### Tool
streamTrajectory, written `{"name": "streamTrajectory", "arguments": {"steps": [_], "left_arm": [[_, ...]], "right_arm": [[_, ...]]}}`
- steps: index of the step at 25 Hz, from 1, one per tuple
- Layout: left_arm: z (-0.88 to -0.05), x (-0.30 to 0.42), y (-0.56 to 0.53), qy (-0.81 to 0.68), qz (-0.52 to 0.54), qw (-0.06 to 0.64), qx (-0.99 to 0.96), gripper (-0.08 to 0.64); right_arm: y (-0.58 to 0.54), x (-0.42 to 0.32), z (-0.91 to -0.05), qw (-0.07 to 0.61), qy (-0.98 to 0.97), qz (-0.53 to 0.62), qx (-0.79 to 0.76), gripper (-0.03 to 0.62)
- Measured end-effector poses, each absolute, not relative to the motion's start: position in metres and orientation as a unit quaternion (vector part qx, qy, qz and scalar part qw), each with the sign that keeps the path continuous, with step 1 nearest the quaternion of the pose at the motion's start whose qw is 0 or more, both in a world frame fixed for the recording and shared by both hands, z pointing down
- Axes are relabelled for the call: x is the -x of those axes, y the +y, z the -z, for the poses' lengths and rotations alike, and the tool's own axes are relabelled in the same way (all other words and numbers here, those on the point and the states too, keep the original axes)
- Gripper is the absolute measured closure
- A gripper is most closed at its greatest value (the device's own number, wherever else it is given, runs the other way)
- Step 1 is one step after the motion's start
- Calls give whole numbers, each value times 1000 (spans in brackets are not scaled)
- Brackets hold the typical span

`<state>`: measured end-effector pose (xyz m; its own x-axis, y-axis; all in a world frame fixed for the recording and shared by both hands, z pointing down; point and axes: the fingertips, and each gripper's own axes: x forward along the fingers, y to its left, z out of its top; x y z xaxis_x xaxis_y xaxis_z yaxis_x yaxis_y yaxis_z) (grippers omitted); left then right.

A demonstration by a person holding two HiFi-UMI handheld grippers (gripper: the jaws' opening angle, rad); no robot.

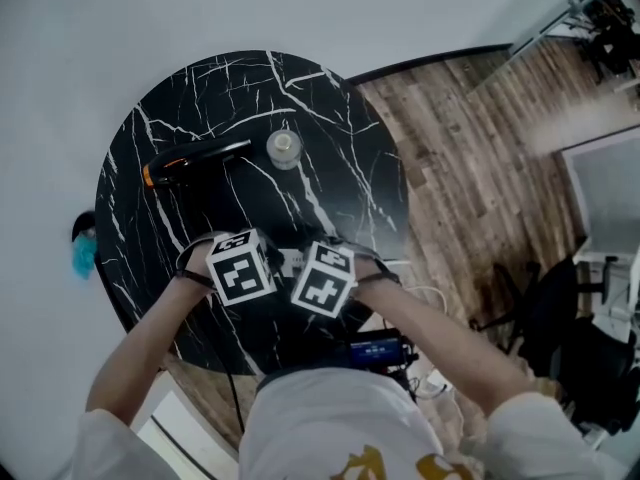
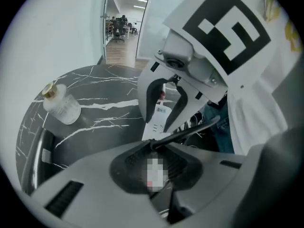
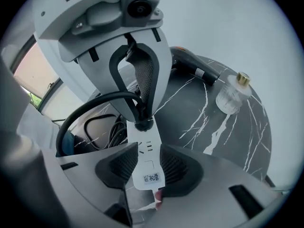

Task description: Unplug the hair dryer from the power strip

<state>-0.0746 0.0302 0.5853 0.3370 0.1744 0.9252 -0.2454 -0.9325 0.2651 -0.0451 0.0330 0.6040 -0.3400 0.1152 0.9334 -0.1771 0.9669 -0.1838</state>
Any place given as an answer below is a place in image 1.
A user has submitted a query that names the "person's right forearm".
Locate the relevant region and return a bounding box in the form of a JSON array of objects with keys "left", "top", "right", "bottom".
[{"left": 352, "top": 280, "right": 539, "bottom": 417}]

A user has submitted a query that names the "blue plastic bag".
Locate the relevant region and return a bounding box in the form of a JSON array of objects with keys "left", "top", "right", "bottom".
[{"left": 71, "top": 232, "right": 99, "bottom": 282}]

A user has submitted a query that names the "white cabinet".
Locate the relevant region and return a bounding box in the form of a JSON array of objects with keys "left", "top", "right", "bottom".
[{"left": 132, "top": 367, "right": 241, "bottom": 480}]

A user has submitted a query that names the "frosted glass partition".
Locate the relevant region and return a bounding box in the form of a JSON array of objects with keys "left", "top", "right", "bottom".
[{"left": 554, "top": 127, "right": 640, "bottom": 257}]

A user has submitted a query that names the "glass door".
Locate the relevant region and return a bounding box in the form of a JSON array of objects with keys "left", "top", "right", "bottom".
[{"left": 507, "top": 0, "right": 631, "bottom": 59}]

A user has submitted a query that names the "black and orange tool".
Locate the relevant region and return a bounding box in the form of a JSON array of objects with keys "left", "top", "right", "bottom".
[{"left": 141, "top": 138, "right": 253, "bottom": 189}]

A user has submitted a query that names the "black wrist strap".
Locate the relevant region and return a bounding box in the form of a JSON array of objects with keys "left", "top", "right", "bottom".
[
  {"left": 352, "top": 270, "right": 402, "bottom": 294},
  {"left": 174, "top": 267, "right": 219, "bottom": 294}
]

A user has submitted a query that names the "person's white shirt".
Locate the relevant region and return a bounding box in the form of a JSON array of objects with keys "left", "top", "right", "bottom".
[{"left": 69, "top": 367, "right": 621, "bottom": 480}]

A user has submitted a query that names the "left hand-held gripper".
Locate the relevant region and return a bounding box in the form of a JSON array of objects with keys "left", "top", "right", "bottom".
[{"left": 205, "top": 227, "right": 279, "bottom": 308}]

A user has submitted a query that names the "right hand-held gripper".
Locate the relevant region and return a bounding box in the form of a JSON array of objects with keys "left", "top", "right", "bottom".
[{"left": 290, "top": 240, "right": 386, "bottom": 319}]

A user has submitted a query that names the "clear glass bottle gold cap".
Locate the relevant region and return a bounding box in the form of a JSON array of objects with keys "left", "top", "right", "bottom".
[{"left": 265, "top": 129, "right": 304, "bottom": 172}]

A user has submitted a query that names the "black metal rack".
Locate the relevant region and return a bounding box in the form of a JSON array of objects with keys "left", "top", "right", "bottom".
[{"left": 579, "top": 0, "right": 636, "bottom": 29}]

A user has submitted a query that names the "black waste bin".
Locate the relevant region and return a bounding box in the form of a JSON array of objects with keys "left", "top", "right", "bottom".
[{"left": 70, "top": 210, "right": 99, "bottom": 242}]

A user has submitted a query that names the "white cable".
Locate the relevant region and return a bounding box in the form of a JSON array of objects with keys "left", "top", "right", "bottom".
[{"left": 383, "top": 259, "right": 450, "bottom": 315}]

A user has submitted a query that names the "white power strip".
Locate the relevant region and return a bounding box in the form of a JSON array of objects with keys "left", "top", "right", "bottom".
[{"left": 279, "top": 247, "right": 307, "bottom": 275}]

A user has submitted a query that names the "person's left hand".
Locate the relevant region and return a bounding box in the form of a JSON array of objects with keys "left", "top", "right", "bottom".
[{"left": 185, "top": 255, "right": 217, "bottom": 289}]

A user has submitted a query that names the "person's right hand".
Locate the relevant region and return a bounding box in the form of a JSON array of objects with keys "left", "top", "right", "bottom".
[{"left": 352, "top": 262, "right": 386, "bottom": 289}]

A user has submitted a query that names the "thin black cable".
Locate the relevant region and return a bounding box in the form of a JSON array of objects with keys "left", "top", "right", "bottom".
[{"left": 219, "top": 362, "right": 247, "bottom": 434}]

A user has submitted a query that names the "black office chair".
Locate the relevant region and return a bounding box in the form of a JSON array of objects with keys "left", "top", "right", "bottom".
[
  {"left": 469, "top": 255, "right": 581, "bottom": 364},
  {"left": 584, "top": 12, "right": 640, "bottom": 84},
  {"left": 519, "top": 312, "right": 640, "bottom": 437}
]

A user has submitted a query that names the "white desk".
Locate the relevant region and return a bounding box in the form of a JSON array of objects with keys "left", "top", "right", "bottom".
[{"left": 572, "top": 247, "right": 640, "bottom": 342}]

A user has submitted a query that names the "person's left forearm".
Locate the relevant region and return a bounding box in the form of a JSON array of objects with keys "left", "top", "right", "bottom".
[{"left": 84, "top": 277, "right": 221, "bottom": 427}]

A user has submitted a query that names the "black device with blue screen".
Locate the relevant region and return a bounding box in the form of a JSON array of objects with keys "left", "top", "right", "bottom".
[{"left": 348, "top": 328, "right": 419, "bottom": 372}]

